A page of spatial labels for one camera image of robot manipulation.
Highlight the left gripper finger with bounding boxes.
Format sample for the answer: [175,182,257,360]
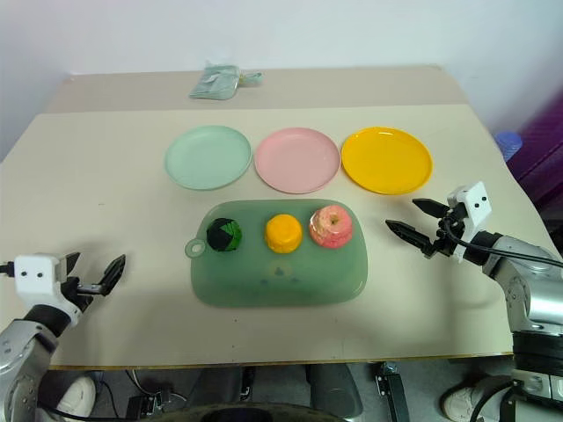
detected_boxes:
[55,251,82,280]
[97,253,128,296]

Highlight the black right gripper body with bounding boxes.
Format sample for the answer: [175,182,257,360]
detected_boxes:
[420,206,469,262]

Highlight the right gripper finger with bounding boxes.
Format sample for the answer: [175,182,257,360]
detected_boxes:
[384,219,431,252]
[411,198,450,218]

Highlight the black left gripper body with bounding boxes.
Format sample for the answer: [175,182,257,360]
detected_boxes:
[60,276,110,316]

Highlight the yellow plate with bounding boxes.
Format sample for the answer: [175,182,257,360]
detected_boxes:
[340,127,435,196]

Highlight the dark green toy fruit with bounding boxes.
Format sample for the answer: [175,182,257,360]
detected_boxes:
[206,217,245,253]

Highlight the orange toy fruit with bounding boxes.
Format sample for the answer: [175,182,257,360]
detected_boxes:
[264,214,303,255]

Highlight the pink plate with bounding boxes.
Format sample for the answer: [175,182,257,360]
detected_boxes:
[254,127,342,195]

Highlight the mint green plate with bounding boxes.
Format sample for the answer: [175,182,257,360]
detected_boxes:
[165,125,253,192]

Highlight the pink toy apple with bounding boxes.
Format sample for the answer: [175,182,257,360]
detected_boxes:
[308,204,354,249]

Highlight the white shoe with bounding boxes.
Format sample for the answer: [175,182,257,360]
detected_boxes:
[441,373,499,421]
[56,375,98,417]

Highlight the purple fabric object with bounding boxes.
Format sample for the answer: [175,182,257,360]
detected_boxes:
[505,94,563,223]

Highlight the black floor box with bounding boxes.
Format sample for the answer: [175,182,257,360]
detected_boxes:
[126,388,175,419]

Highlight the translucent green tray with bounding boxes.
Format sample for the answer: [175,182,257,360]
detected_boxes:
[184,198,369,309]

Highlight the dark grey rounded shape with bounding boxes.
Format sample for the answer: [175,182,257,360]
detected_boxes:
[306,363,364,419]

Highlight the green fabric pouch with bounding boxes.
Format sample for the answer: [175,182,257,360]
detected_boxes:
[188,62,264,102]

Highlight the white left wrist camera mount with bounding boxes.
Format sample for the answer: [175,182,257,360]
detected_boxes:
[14,253,84,327]

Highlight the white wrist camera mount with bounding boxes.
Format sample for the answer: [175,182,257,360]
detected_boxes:
[14,253,84,327]
[447,180,491,266]

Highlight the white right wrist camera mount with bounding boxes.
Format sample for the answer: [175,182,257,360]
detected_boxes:
[447,180,491,266]

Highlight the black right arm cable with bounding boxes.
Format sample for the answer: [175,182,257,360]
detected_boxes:
[437,217,563,268]

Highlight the black table bracket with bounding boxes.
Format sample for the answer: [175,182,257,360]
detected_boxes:
[238,366,259,399]
[375,361,411,422]

